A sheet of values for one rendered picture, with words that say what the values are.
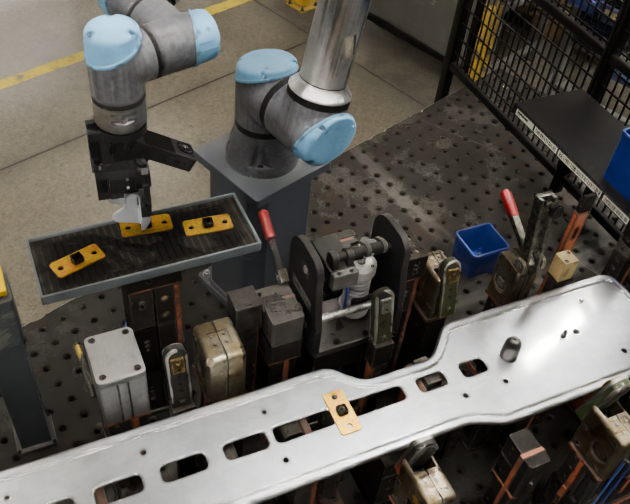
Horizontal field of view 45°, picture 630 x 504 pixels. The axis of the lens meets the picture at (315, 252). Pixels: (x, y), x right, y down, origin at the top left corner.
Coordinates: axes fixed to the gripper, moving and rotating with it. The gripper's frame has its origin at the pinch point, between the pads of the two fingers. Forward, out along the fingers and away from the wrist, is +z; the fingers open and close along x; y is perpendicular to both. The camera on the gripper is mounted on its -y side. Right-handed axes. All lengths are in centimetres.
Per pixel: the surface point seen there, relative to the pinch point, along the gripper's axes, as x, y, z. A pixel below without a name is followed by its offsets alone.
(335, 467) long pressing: 41, -21, 21
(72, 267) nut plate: 3.3, 12.8, 4.9
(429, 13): -202, -167, 88
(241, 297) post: 11.3, -13.4, 11.3
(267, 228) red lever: 0.2, -21.2, 7.1
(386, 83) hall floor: -196, -148, 121
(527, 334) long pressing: 26, -65, 21
